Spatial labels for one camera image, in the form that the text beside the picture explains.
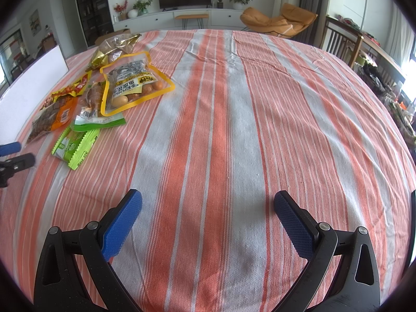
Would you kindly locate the red flower arrangement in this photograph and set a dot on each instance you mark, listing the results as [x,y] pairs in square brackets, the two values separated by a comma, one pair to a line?
[121,9]

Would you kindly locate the row of bottles and jars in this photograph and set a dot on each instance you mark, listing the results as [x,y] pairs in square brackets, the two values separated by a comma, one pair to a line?
[403,113]

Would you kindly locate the wooden side table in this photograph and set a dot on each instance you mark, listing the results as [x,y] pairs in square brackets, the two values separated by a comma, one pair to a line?
[380,50]

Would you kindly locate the yellow-bordered clear peanut bag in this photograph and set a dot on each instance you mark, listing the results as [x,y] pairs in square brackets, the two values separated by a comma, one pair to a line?
[130,84]

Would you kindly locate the green and white flower bouquet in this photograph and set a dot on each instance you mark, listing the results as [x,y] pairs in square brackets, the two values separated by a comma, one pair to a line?
[142,6]

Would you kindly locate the brown cardboard carton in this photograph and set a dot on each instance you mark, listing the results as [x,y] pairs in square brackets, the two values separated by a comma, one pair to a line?
[110,35]

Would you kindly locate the small green potted plant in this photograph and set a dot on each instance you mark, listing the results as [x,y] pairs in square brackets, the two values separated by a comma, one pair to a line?
[220,0]

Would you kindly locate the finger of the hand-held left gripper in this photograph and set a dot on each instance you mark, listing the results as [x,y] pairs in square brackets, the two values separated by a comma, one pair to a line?
[9,148]
[20,162]

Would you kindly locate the green zigzag-edged snack bar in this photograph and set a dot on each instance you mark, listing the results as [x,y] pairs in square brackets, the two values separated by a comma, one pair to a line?
[70,144]
[81,157]

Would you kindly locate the white cardboard box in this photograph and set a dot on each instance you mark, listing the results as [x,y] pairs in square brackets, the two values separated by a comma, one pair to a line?
[29,91]

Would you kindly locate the brown sausage packet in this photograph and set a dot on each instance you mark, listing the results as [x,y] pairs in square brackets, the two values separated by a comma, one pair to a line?
[95,94]

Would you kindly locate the orange jerky packet with portrait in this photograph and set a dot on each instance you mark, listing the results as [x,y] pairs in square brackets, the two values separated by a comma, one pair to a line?
[55,109]

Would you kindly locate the orange lounge chair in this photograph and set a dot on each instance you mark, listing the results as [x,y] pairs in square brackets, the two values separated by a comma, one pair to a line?
[276,19]

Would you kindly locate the gold bag of brown balls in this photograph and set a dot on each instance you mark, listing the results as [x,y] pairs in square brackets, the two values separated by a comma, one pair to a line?
[112,50]

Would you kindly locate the white television cabinet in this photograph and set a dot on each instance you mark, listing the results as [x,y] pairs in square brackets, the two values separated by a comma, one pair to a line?
[156,19]

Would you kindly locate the wooden bench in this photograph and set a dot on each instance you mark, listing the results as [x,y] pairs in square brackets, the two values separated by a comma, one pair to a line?
[191,16]

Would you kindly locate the dark display cabinet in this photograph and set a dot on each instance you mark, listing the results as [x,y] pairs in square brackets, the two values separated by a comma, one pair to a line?
[92,6]

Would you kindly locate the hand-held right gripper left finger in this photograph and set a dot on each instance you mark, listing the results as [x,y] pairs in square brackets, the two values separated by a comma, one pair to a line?
[122,224]

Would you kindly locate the white curtain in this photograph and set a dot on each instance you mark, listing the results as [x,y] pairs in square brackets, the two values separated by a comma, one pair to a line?
[395,29]

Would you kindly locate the framed wall picture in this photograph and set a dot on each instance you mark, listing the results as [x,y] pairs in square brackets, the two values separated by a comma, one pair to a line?
[34,22]

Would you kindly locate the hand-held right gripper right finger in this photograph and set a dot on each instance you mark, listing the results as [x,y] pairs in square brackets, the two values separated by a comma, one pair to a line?
[292,224]

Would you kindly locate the dark wooden chair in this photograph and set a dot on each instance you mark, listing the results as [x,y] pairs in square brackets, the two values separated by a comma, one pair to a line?
[338,39]

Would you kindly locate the green and clear snack bag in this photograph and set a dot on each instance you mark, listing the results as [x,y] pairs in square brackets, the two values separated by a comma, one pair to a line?
[97,123]

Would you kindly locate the orange white striped tablecloth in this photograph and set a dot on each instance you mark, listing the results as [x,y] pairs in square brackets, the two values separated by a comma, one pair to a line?
[227,136]

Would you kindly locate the white round vase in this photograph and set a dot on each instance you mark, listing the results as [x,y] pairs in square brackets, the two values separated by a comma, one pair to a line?
[132,14]

